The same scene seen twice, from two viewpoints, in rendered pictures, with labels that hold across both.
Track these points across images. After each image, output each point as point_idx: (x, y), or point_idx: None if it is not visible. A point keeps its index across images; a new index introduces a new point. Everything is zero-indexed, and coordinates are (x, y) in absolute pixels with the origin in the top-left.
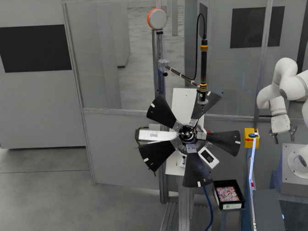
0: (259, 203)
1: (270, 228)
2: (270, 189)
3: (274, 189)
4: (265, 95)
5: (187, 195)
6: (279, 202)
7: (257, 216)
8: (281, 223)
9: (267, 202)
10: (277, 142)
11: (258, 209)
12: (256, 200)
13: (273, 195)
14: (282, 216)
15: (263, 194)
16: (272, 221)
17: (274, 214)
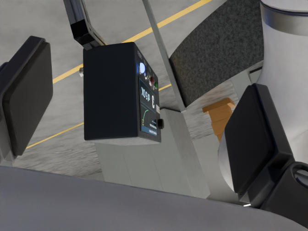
0: (112, 142)
1: (140, 144)
2: (124, 139)
3: (134, 138)
4: None
5: None
6: (148, 137)
7: (117, 144)
8: (155, 143)
9: (126, 141)
10: (46, 83)
11: (113, 143)
12: (104, 142)
13: (135, 140)
14: (155, 136)
15: (112, 140)
16: (141, 143)
17: (144, 142)
